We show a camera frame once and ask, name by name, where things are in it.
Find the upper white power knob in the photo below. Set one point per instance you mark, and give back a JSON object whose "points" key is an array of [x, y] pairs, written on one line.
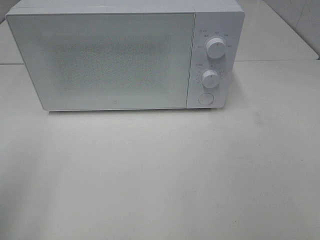
{"points": [[216, 47]]}

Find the white microwave door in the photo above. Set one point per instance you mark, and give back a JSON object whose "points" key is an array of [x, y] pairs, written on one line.
{"points": [[106, 61]]}

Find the white microwave oven body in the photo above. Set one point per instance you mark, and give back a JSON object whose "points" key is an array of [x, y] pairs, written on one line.
{"points": [[222, 18]]}

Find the round white door button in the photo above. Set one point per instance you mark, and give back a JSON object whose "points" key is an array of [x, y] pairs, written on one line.
{"points": [[206, 99]]}

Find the white timer knob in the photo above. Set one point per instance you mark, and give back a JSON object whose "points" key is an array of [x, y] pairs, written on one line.
{"points": [[210, 79]]}

